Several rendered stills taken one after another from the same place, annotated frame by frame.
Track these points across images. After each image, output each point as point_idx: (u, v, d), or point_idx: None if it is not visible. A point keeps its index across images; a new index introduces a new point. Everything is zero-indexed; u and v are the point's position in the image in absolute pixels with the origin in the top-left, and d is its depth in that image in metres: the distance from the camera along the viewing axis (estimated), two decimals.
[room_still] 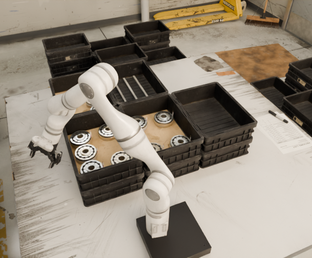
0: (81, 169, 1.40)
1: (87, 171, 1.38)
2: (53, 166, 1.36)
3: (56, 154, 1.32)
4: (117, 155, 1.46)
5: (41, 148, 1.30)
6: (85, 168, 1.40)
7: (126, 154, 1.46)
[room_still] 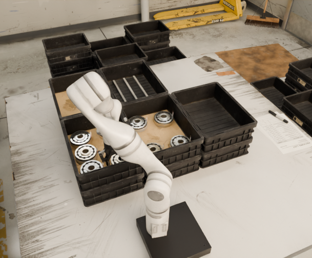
0: (81, 169, 1.40)
1: (87, 171, 1.38)
2: (106, 164, 1.42)
3: (102, 152, 1.37)
4: (117, 155, 1.46)
5: None
6: (85, 168, 1.40)
7: None
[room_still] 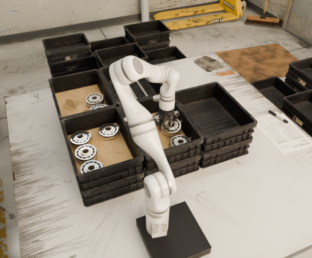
0: (81, 169, 1.40)
1: (87, 171, 1.38)
2: (159, 129, 1.58)
3: (157, 117, 1.53)
4: (167, 120, 1.60)
5: None
6: (85, 168, 1.40)
7: None
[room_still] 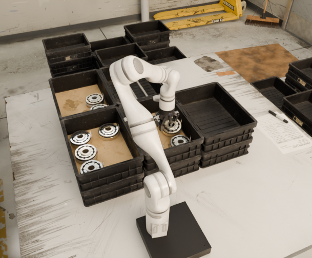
0: (81, 169, 1.40)
1: (87, 171, 1.38)
2: (159, 129, 1.58)
3: (157, 117, 1.53)
4: (167, 121, 1.60)
5: None
6: (85, 168, 1.40)
7: None
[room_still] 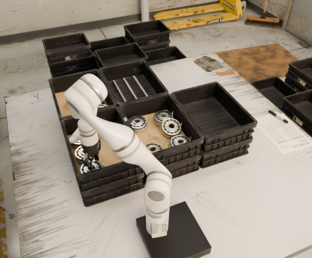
0: (81, 169, 1.40)
1: (87, 171, 1.38)
2: (89, 168, 1.39)
3: (85, 157, 1.33)
4: (168, 122, 1.60)
5: None
6: (85, 168, 1.40)
7: (175, 122, 1.60)
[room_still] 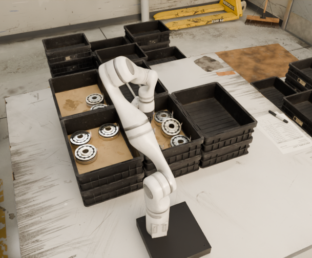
0: None
1: None
2: None
3: None
4: (168, 122, 1.60)
5: None
6: None
7: (175, 122, 1.60)
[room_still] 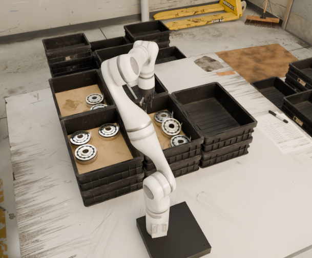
0: None
1: None
2: None
3: (141, 101, 1.40)
4: (168, 122, 1.60)
5: None
6: None
7: (175, 122, 1.60)
